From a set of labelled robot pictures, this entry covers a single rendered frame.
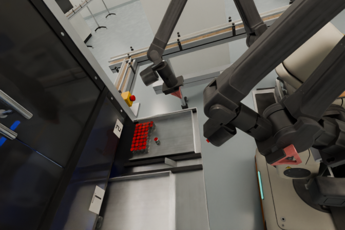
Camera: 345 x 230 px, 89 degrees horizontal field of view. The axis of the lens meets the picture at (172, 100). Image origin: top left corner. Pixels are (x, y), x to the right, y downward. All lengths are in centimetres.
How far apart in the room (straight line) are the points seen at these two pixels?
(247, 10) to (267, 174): 110
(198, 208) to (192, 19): 186
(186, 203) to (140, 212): 20
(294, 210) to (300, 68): 105
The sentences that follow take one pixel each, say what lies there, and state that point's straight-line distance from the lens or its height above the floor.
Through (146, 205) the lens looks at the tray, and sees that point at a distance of 88.
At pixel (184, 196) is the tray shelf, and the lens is 83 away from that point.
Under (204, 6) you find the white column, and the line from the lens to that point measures 217.
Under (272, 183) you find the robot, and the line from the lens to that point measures 147.
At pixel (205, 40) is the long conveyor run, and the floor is 92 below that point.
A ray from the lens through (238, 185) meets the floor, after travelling 175.
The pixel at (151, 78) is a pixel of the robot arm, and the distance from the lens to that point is 75.
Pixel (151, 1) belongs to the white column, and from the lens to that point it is 215.
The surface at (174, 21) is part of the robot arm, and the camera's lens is 73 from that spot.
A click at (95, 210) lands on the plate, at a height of 101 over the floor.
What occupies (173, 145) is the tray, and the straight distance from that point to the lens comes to 94.
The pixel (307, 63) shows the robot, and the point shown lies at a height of 133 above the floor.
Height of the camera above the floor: 165
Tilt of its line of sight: 41 degrees down
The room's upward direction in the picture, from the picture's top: 24 degrees counter-clockwise
